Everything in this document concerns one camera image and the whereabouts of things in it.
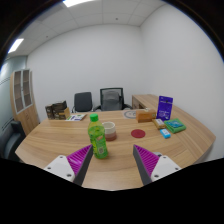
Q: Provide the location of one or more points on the wooden side desk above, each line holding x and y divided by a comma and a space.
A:
145, 100

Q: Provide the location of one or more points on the ceiling light panel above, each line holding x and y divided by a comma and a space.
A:
16, 45
76, 2

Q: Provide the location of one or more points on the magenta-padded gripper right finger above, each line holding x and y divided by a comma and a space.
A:
163, 166

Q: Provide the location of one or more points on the wooden shelf cabinet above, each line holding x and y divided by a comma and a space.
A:
25, 110

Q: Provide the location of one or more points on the black box stack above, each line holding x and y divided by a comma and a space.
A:
53, 110

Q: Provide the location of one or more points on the purple standing pouch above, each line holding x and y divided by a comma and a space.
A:
165, 108

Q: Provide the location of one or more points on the black office chair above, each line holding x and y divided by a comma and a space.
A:
82, 101

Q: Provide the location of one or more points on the green drink bottle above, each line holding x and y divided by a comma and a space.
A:
97, 140

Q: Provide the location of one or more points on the dark armchair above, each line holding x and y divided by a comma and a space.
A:
10, 140

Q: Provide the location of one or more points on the small light blue packet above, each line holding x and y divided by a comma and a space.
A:
165, 133

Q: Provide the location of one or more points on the green packet stack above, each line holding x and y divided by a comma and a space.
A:
175, 125

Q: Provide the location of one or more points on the brown cardboard box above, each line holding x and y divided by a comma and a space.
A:
65, 114

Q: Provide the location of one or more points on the grey mesh office chair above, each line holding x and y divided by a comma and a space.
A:
111, 100

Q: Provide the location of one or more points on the flat round red coaster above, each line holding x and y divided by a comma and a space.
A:
138, 133

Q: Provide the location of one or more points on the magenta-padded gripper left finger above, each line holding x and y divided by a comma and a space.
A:
61, 166

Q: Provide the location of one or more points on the white green leaflet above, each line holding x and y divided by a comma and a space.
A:
76, 117

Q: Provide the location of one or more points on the white ceramic cup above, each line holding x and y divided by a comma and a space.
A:
110, 128

